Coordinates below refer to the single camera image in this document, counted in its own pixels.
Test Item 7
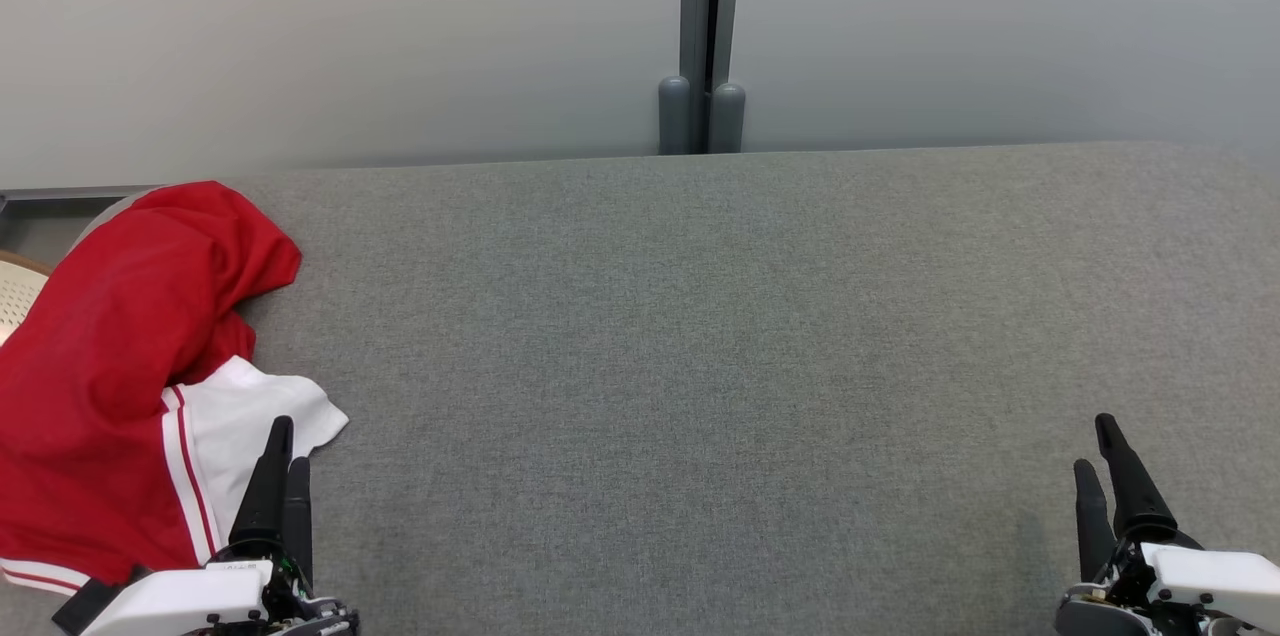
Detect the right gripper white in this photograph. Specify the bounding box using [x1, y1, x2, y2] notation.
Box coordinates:
[1054, 413, 1280, 636]

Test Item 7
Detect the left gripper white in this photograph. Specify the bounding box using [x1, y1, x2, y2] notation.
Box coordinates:
[78, 415, 361, 636]

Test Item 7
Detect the red basketball jersey number 23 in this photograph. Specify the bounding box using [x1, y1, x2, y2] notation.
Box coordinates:
[0, 311, 350, 599]

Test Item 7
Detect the beige perforated laundry basket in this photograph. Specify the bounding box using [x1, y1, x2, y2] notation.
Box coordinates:
[0, 252, 53, 347]

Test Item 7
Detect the grey cylindrical post foot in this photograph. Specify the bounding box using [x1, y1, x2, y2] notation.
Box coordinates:
[658, 76, 693, 155]
[708, 82, 747, 154]

